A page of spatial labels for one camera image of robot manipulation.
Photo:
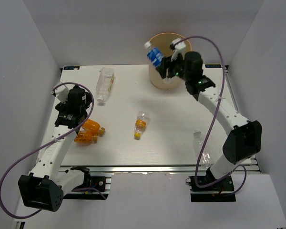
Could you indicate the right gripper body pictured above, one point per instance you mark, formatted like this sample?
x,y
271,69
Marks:
x,y
179,70

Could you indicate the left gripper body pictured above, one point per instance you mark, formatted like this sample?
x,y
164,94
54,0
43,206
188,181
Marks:
x,y
88,101

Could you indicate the blue label bottle white cap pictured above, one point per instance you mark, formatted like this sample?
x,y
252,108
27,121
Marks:
x,y
153,54

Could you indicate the orange bottle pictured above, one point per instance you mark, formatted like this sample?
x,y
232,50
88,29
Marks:
x,y
94,127
86,137

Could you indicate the large clear square bottle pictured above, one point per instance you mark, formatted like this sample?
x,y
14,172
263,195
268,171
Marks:
x,y
104,85

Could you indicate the clear bottle yellow cap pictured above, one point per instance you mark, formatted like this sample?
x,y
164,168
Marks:
x,y
141,123

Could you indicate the clear ribbed bottle white cap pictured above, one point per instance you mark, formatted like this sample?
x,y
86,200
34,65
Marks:
x,y
206,160

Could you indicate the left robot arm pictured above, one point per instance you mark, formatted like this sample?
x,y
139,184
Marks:
x,y
42,188

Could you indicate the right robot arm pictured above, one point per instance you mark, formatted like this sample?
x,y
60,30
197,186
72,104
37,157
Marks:
x,y
243,136

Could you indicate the beige bin with orange rim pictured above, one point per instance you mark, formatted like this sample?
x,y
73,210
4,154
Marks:
x,y
159,77

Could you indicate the right blue table sticker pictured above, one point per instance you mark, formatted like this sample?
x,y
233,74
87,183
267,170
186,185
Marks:
x,y
213,66

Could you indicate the blue table sticker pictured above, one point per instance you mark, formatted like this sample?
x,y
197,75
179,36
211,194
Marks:
x,y
213,66
71,68

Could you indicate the left blue table sticker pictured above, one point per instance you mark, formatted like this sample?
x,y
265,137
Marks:
x,y
71,68

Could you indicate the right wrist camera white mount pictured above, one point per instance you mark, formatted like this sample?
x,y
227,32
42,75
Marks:
x,y
178,46

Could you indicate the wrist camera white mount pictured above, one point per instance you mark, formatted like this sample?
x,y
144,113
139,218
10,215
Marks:
x,y
178,46
61,93

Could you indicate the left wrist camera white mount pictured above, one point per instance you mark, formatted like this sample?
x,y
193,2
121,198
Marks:
x,y
61,93

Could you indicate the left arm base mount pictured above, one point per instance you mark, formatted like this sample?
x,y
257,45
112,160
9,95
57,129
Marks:
x,y
86,186

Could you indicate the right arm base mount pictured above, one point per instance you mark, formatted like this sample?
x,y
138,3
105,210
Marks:
x,y
220,192

